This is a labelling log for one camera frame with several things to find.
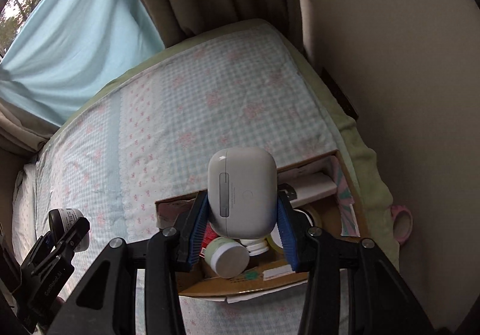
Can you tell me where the black white small jar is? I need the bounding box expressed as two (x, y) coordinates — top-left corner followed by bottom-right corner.
(48, 208), (84, 247)

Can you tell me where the white earbuds case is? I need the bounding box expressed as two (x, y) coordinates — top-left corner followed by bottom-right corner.
(208, 147), (278, 240)

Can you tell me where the white pillow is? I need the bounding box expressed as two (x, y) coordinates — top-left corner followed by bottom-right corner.
(11, 163), (37, 263)

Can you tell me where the green blanket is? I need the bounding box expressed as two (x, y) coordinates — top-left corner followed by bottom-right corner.
(45, 17), (401, 268)

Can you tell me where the pink tape roll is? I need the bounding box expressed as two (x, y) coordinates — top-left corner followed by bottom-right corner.
(391, 205), (413, 245)

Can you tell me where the yellow tape roll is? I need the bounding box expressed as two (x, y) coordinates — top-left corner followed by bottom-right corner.
(267, 208), (316, 254)

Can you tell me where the cardboard box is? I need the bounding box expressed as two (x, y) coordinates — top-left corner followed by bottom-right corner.
(155, 150), (366, 299)

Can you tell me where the white medicine bottle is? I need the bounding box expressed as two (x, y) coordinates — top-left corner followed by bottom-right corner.
(239, 238), (269, 257)

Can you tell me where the white remote control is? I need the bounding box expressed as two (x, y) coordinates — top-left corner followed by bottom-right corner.
(278, 172), (337, 208)

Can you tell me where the red small box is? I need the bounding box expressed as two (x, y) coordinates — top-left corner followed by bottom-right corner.
(200, 223), (219, 257)

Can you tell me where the green jar white lid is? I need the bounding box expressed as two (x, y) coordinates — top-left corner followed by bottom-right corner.
(203, 236), (250, 279)

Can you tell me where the light blue curtain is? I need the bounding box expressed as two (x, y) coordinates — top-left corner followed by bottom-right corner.
(1, 0), (165, 126)

